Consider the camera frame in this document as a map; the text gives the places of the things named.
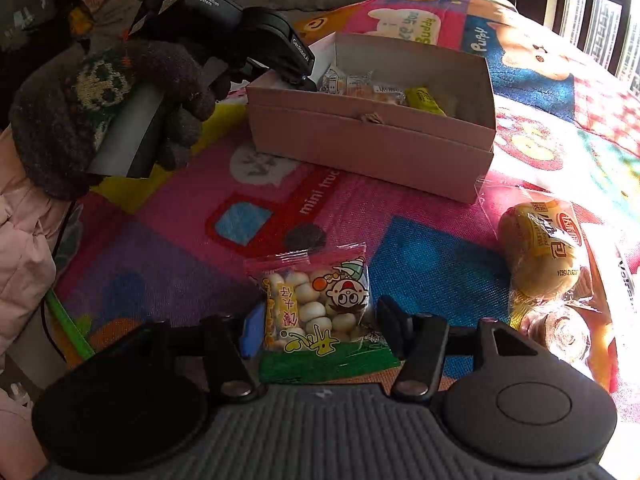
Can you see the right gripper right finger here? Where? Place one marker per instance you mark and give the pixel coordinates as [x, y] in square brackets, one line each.
[424, 341]

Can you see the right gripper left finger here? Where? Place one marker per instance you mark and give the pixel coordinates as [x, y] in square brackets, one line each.
[207, 353]

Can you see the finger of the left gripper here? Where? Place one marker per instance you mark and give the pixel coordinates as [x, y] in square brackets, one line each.
[287, 47]

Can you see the green white ball snack bag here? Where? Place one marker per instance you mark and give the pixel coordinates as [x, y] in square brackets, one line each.
[319, 321]

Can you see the yellow snack packet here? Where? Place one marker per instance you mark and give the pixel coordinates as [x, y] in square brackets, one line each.
[421, 99]

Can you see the pink cardboard box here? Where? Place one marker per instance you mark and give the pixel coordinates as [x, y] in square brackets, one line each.
[447, 156]

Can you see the white red biscuit packet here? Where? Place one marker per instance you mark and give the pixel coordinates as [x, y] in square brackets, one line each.
[339, 83]

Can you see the brown bread bun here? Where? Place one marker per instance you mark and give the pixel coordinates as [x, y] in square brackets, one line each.
[378, 92]

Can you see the dark patterned gloved left hand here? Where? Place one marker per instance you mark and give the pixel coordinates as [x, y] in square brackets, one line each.
[60, 114]

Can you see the colourful cartoon play mat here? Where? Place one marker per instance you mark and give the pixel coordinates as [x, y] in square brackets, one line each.
[173, 247]

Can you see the yellow wrapped bun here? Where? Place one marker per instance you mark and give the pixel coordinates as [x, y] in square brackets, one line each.
[544, 249]

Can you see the pink sleeve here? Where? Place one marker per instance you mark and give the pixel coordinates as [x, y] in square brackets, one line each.
[30, 221]

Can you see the window frame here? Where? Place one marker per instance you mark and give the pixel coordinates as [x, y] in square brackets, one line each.
[605, 30]

